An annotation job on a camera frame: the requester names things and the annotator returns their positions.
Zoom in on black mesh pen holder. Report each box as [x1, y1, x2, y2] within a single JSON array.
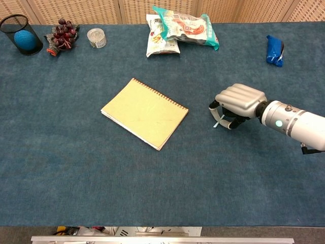
[[0, 14, 44, 56]]

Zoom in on small light-blue eraser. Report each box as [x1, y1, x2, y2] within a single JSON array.
[[213, 114, 225, 129]]

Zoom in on blue snack packet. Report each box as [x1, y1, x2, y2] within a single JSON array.
[[266, 35, 284, 68]]

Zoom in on dark red artificial grapes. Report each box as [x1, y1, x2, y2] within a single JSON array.
[[52, 18, 77, 50]]

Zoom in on white snack bag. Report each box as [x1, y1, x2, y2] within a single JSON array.
[[146, 14, 181, 58]]

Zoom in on blue textured ball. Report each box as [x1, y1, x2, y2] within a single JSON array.
[[14, 29, 38, 51]]

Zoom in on teal snack bag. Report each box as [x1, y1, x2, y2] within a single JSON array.
[[152, 5, 220, 51]]

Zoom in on yellow spiral notebook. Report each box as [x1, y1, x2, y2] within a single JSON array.
[[100, 77, 189, 151]]

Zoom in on yellow black tool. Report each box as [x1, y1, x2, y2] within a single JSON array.
[[52, 226, 77, 236]]

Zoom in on woven wicker folding screen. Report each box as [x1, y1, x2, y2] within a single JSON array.
[[0, 0, 325, 25]]

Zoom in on aluminium profile rail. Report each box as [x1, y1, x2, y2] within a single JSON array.
[[30, 235, 295, 244]]

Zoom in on clear round plastic jar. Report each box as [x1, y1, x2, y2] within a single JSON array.
[[87, 27, 108, 49]]

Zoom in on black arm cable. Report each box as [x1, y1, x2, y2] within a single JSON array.
[[301, 142, 325, 155]]

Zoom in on blue felt table cloth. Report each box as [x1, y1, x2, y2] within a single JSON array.
[[0, 21, 325, 227]]

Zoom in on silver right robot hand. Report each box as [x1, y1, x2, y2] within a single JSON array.
[[208, 83, 268, 130]]

